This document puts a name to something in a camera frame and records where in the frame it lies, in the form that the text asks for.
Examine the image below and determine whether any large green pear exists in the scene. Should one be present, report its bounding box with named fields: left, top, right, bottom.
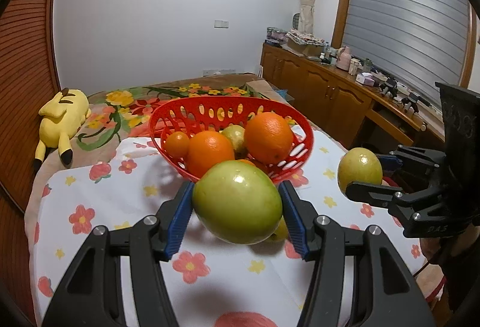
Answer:
left=337, top=147, right=383, bottom=195

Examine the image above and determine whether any yellow-green fruit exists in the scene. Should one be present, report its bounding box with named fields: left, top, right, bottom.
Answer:
left=268, top=217, right=289, bottom=242

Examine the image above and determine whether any large orange front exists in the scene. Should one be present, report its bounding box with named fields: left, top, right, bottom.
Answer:
left=244, top=112, right=294, bottom=165

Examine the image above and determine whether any large orange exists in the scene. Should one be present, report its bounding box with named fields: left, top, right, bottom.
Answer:
left=185, top=130, right=235, bottom=178
left=244, top=112, right=294, bottom=165

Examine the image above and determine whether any light green apple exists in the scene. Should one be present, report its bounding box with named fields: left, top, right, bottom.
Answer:
left=192, top=160, right=282, bottom=245

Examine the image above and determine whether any yellow fruit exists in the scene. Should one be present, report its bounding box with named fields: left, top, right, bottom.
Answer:
left=220, top=125, right=247, bottom=156

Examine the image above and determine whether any small tangerine hidden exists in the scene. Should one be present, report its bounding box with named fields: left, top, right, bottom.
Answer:
left=163, top=131, right=190, bottom=159

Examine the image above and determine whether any small tangerine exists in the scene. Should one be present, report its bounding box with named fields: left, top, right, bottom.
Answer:
left=237, top=159, right=256, bottom=167

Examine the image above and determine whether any person's right hand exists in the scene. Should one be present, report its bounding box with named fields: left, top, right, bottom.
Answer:
left=420, top=225, right=479, bottom=260

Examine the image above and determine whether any wooden sideboard cabinet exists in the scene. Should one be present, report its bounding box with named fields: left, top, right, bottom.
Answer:
left=260, top=43, right=444, bottom=153

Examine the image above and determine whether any tissue box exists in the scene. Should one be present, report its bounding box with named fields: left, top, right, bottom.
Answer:
left=355, top=72, right=376, bottom=86

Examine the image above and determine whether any pink kettle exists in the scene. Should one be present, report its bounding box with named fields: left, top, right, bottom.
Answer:
left=336, top=46, right=352, bottom=71

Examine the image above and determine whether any white fruit-print tablecloth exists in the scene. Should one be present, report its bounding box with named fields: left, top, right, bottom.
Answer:
left=31, top=131, right=425, bottom=326

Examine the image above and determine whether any grey window blind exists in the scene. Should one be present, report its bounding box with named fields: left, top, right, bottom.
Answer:
left=342, top=0, right=470, bottom=104

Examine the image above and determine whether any cardboard box with cloth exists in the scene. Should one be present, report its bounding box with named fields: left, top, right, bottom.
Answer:
left=286, top=29, right=328, bottom=57

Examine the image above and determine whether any yellow Pikachu plush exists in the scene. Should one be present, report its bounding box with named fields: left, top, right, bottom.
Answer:
left=33, top=88, right=91, bottom=172

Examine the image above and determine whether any floral bed blanket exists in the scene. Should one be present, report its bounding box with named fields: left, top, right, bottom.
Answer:
left=23, top=73, right=296, bottom=215

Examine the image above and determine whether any red perforated plastic basket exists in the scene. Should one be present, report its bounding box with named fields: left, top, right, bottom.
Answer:
left=148, top=96, right=313, bottom=184

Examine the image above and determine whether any wooden louvered wardrobe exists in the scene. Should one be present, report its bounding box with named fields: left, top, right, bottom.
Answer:
left=1, top=0, right=60, bottom=326

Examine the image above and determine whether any white wall switch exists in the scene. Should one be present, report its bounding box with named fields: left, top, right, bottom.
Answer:
left=214, top=20, right=230, bottom=29

